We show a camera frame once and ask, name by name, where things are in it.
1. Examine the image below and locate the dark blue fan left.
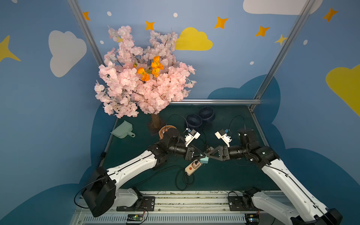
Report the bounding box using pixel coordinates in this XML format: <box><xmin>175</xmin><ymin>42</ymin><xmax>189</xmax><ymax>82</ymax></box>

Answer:
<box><xmin>186</xmin><ymin>113</ymin><xmax>203</xmax><ymax>129</ymax></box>

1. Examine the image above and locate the left green circuit board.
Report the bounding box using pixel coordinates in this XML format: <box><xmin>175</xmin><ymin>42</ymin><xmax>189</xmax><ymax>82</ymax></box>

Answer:
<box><xmin>126</xmin><ymin>214</ymin><xmax>144</xmax><ymax>223</ymax></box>

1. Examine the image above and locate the thin black fan cable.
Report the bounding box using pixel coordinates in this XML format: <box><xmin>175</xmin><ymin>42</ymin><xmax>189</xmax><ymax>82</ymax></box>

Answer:
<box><xmin>165</xmin><ymin>113</ymin><xmax>214</xmax><ymax>152</ymax></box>

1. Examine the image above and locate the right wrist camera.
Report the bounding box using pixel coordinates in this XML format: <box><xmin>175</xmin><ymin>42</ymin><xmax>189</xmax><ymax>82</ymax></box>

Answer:
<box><xmin>215</xmin><ymin>129</ymin><xmax>232</xmax><ymax>147</ymax></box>

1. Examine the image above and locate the orange desk fan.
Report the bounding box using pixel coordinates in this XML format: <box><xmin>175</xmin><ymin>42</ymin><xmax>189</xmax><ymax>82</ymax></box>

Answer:
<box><xmin>158</xmin><ymin>125</ymin><xmax>176</xmax><ymax>140</ymax></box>

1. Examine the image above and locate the right green circuit board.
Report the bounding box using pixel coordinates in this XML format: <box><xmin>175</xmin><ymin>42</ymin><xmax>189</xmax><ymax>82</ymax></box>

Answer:
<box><xmin>245</xmin><ymin>214</ymin><xmax>260</xmax><ymax>225</ymax></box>

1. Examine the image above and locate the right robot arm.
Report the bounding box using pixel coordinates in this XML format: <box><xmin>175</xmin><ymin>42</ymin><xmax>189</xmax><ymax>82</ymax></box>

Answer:
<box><xmin>207</xmin><ymin>130</ymin><xmax>343</xmax><ymax>225</ymax></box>

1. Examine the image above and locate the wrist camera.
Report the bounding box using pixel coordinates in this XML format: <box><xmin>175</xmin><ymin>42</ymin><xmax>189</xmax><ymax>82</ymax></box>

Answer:
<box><xmin>185</xmin><ymin>128</ymin><xmax>200</xmax><ymax>147</ymax></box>
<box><xmin>215</xmin><ymin>129</ymin><xmax>232</xmax><ymax>147</ymax></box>

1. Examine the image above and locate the pink artificial blossom tree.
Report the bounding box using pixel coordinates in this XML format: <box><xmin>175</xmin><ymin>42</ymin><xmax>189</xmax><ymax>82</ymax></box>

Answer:
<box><xmin>94</xmin><ymin>26</ymin><xmax>196</xmax><ymax>130</ymax></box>

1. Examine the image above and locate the mint green dustpan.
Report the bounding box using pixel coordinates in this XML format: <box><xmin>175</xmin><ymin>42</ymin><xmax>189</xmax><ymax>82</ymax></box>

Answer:
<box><xmin>111</xmin><ymin>121</ymin><xmax>136</xmax><ymax>139</ymax></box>

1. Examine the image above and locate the dark blue fan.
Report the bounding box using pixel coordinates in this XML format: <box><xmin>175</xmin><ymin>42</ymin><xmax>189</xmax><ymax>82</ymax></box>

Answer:
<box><xmin>186</xmin><ymin>113</ymin><xmax>203</xmax><ymax>129</ymax></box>
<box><xmin>198</xmin><ymin>106</ymin><xmax>216</xmax><ymax>122</ymax></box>

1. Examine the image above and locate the aluminium rail frame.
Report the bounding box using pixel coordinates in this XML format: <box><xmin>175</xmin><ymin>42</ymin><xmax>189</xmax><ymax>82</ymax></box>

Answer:
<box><xmin>68</xmin><ymin>191</ymin><xmax>314</xmax><ymax>225</ymax></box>

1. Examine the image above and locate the teal USB charger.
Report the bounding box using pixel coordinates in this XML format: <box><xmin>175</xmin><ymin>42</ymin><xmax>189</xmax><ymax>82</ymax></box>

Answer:
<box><xmin>200</xmin><ymin>157</ymin><xmax>209</xmax><ymax>164</ymax></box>

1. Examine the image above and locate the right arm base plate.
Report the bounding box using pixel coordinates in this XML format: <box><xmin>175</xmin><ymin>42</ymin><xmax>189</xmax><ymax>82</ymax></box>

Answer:
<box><xmin>228</xmin><ymin>196</ymin><xmax>253</xmax><ymax>212</ymax></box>

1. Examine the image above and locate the dark blue fan right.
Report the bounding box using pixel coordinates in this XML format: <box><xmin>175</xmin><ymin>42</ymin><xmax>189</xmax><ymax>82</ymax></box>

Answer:
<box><xmin>198</xmin><ymin>106</ymin><xmax>216</xmax><ymax>122</ymax></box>

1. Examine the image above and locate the green circuit board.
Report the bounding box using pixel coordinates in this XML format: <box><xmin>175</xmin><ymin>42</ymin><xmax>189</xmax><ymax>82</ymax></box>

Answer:
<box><xmin>126</xmin><ymin>214</ymin><xmax>144</xmax><ymax>223</ymax></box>
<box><xmin>245</xmin><ymin>214</ymin><xmax>260</xmax><ymax>225</ymax></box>

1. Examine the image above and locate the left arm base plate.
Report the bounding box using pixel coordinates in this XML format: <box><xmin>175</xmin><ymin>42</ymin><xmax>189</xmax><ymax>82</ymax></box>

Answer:
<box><xmin>116</xmin><ymin>196</ymin><xmax>156</xmax><ymax>212</ymax></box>

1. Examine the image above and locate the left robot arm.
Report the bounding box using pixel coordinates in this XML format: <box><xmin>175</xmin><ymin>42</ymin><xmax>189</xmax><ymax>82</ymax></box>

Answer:
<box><xmin>79</xmin><ymin>127</ymin><xmax>205</xmax><ymax>218</ymax></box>

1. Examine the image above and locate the white red power strip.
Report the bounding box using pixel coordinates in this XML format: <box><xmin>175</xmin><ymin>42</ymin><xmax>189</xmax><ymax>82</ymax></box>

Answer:
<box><xmin>185</xmin><ymin>159</ymin><xmax>202</xmax><ymax>176</ymax></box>

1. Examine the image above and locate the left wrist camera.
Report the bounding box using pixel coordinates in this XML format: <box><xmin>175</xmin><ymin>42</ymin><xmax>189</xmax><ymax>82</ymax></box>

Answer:
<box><xmin>185</xmin><ymin>128</ymin><xmax>200</xmax><ymax>147</ymax></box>

